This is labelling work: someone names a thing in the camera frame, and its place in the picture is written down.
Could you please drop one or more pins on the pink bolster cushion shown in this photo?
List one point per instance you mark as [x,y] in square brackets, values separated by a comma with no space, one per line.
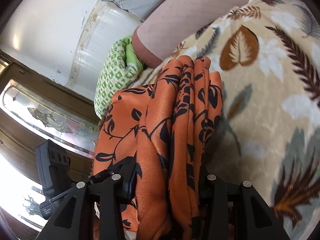
[173,21]

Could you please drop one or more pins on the leaf pattern beige blanket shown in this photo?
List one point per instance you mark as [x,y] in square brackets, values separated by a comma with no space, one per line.
[267,54]

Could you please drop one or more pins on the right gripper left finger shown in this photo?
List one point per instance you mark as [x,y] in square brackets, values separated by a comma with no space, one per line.
[70,214]

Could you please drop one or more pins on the green checkered pillow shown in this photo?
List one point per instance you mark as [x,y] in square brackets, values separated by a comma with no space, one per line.
[120,69]

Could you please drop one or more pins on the stained glass wooden door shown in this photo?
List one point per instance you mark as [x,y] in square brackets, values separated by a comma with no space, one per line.
[35,109]

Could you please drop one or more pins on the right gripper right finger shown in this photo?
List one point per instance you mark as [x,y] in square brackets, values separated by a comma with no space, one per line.
[223,204]

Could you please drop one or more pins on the orange black floral garment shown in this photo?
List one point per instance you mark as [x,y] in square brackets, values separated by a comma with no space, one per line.
[165,126]

